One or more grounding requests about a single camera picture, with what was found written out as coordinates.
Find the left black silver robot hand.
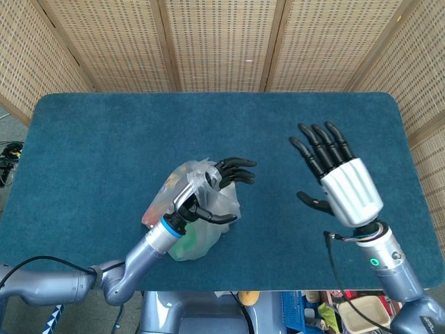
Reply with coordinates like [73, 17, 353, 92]
[172, 157, 258, 225]

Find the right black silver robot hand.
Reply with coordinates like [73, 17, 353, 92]
[289, 121, 385, 228]

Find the clear plastic shopping bag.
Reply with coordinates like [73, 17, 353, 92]
[141, 157, 242, 262]

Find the green box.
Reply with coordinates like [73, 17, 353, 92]
[172, 233, 201, 259]

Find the blue carpet table cover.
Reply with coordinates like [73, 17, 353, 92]
[0, 90, 439, 292]

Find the grey robot torso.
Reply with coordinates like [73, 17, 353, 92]
[138, 290, 290, 334]

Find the yellow round object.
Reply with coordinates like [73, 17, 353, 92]
[237, 291, 261, 308]

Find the beige plastic container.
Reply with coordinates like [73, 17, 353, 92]
[336, 295, 393, 334]

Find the blue plastic basket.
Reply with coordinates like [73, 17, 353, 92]
[280, 291, 307, 328]

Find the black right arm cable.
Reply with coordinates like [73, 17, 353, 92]
[323, 230, 394, 330]

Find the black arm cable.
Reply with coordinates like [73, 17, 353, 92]
[0, 255, 99, 290]
[323, 230, 394, 330]

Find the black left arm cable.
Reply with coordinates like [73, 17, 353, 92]
[0, 255, 99, 290]

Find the blue white striped strap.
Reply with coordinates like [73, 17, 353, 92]
[42, 303, 66, 334]

